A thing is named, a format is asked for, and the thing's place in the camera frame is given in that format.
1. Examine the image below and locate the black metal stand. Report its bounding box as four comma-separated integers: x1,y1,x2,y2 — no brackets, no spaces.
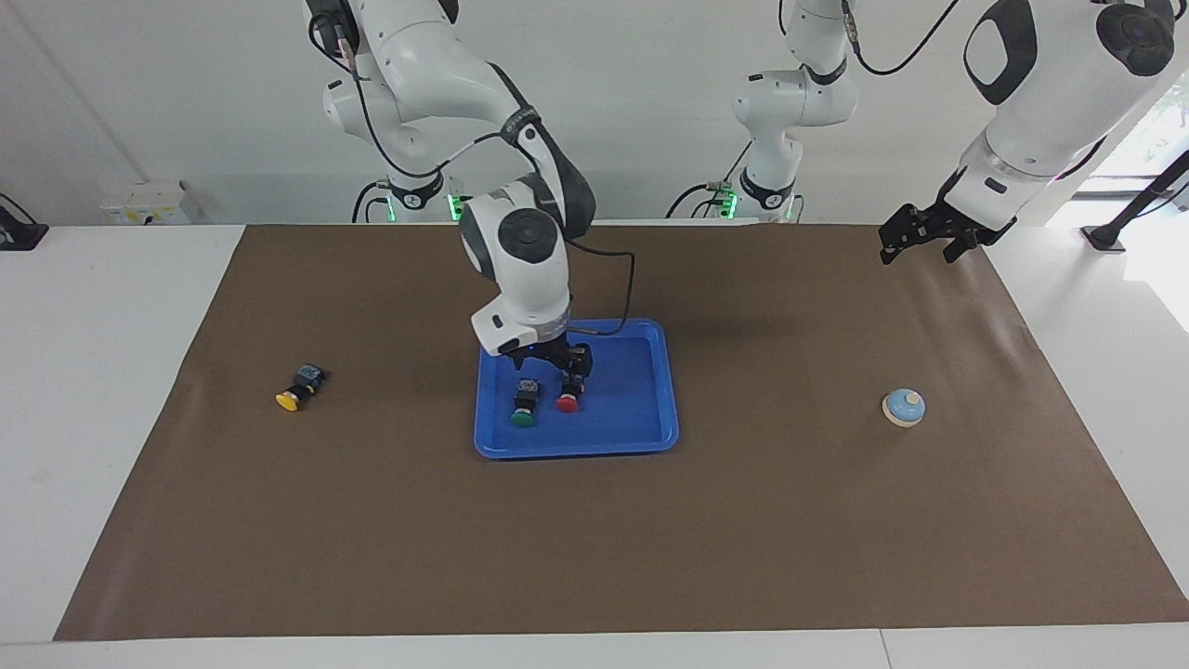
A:
1082,149,1189,254

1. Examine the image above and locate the black clamp bracket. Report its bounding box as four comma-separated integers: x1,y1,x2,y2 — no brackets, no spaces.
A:
0,192,49,252

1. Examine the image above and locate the blue plastic tray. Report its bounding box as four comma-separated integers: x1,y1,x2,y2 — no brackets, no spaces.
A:
474,318,681,461

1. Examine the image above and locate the black base cable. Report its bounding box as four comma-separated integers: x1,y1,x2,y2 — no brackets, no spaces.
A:
664,181,735,220
351,179,391,224

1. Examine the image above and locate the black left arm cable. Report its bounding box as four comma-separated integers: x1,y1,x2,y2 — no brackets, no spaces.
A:
839,0,964,77

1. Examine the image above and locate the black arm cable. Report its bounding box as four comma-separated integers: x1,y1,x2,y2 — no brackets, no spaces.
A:
330,19,638,335
839,0,964,77

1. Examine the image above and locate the yellow mushroom push button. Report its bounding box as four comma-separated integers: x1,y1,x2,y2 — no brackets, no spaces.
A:
275,364,326,413

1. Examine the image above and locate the green mushroom push button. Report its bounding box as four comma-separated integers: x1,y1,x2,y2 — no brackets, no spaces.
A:
509,378,541,429

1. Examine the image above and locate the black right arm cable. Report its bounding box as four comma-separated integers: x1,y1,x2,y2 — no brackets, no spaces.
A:
330,19,638,335

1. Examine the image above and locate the brown table mat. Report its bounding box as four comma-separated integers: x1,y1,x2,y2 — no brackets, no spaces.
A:
53,221,1189,643

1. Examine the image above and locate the white wall socket box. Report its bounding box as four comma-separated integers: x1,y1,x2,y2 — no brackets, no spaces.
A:
100,179,191,226

